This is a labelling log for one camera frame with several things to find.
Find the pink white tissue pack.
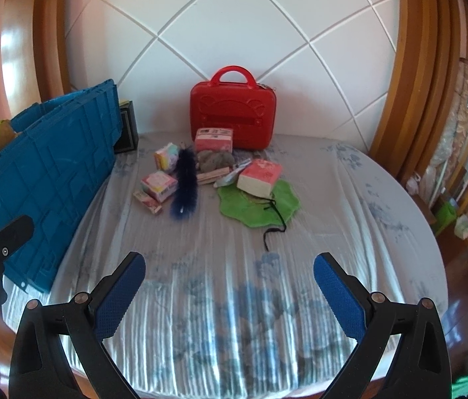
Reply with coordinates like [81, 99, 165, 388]
[236, 159, 282, 198]

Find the beige paper tube pack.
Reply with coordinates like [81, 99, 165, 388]
[197, 167, 231, 186]

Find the small pink tissue pack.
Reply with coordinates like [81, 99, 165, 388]
[141, 171, 177, 203]

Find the blue fluffy duster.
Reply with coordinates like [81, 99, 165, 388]
[170, 148, 198, 220]

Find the blue plastic crate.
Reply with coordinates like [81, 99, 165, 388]
[0, 79, 122, 293]

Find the grey furry slipper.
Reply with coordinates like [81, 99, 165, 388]
[196, 150, 235, 173]

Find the red hard carry case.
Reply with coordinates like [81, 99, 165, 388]
[190, 66, 277, 150]

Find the small red snack packet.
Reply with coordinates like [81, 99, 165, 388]
[133, 190, 163, 215]

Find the pastel tissue pack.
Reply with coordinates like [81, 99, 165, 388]
[154, 142, 180, 173]

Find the black box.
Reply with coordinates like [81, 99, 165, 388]
[114, 100, 139, 154]

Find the wooden headboard frame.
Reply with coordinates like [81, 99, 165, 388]
[369, 0, 462, 185]

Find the green fleece hat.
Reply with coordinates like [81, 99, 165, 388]
[218, 179, 301, 228]

